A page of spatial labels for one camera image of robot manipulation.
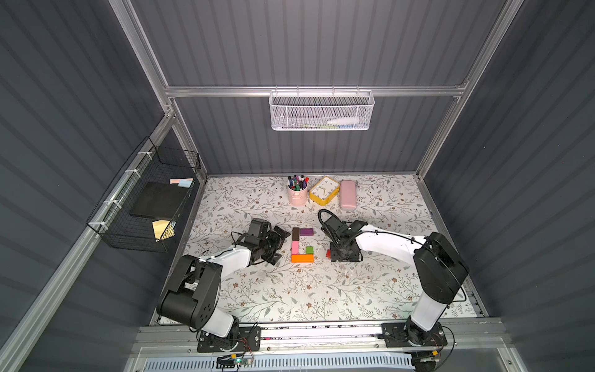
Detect yellow sticky notes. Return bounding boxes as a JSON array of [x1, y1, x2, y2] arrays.
[[152, 220, 176, 242]]

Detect black notebook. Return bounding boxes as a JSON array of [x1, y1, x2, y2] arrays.
[[130, 182, 189, 220]]

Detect pink pencil case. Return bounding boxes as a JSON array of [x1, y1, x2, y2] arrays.
[[339, 180, 357, 210]]

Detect pink pen cup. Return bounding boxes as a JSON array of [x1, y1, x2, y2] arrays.
[[288, 188, 308, 207]]

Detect pastel sticky notes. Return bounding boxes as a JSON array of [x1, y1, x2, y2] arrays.
[[170, 178, 194, 188]]

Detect aluminium rail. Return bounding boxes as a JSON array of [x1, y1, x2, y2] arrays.
[[131, 318, 512, 355]]

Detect black wire wall basket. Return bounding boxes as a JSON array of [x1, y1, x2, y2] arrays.
[[87, 139, 201, 253]]

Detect brown block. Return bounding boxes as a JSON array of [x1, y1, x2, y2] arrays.
[[292, 227, 301, 241]]

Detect white mesh wall basket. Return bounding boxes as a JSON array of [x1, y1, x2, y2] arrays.
[[268, 88, 375, 131]]

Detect pink block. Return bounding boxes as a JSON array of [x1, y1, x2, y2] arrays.
[[291, 240, 300, 255]]

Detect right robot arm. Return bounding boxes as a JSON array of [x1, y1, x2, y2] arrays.
[[318, 209, 469, 347]]

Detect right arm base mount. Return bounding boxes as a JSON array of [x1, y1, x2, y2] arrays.
[[381, 321, 448, 349]]

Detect purple block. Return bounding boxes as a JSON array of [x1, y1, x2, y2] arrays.
[[300, 228, 315, 237]]

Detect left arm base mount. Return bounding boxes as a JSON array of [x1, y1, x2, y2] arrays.
[[196, 323, 262, 353]]

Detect floral table mat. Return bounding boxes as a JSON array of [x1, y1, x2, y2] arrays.
[[157, 174, 480, 326]]

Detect white bottle in basket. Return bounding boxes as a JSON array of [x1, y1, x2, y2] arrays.
[[326, 116, 359, 126]]

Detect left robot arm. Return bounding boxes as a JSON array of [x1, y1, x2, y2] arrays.
[[156, 219, 291, 341]]

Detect orange block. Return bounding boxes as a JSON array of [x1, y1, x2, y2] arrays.
[[291, 254, 315, 264]]

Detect yellow alarm clock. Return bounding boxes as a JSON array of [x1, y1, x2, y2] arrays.
[[309, 177, 340, 206]]

